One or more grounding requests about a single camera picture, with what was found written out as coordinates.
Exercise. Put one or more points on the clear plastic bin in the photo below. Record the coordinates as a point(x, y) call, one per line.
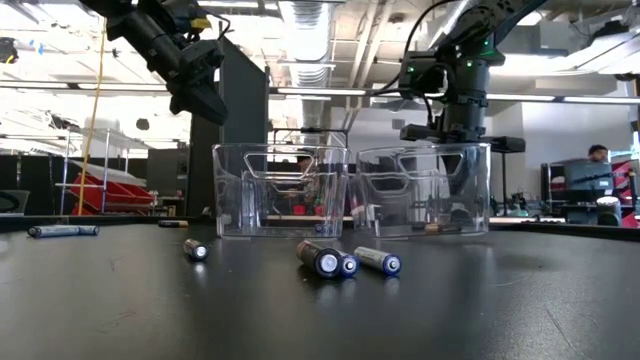
point(230, 200)
point(475, 200)

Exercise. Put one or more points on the grey monitor back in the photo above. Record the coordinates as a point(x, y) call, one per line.
point(587, 175)

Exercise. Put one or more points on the red storage rack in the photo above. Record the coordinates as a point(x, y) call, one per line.
point(625, 180)

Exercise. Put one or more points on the person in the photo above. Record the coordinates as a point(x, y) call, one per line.
point(597, 152)

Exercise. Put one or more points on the silver corrugated ceiling duct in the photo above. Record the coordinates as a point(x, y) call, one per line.
point(307, 30)

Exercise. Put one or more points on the low black stand frame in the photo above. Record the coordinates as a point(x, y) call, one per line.
point(310, 130)

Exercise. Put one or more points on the white blue battery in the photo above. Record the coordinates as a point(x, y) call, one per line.
point(377, 259)
point(54, 231)
point(349, 265)
point(89, 230)

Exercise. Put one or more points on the black partition panel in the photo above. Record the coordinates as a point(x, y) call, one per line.
point(245, 100)

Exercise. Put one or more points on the black hanging device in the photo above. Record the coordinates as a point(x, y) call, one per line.
point(7, 50)

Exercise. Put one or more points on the red bins on metal shelf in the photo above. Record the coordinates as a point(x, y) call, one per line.
point(115, 192)

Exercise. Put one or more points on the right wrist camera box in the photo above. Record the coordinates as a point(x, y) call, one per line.
point(425, 75)

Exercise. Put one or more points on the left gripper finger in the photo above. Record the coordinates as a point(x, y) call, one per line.
point(187, 102)
point(210, 100)

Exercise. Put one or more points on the ceiling light strip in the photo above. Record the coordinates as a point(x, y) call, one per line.
point(320, 91)

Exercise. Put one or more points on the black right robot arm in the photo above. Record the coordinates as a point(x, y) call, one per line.
point(480, 20)

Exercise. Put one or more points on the black chair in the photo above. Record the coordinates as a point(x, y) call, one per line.
point(12, 200)

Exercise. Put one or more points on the large black copper battery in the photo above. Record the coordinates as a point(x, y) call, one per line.
point(320, 259)

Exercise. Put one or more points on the white topped black canister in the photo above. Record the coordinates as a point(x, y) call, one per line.
point(608, 209)

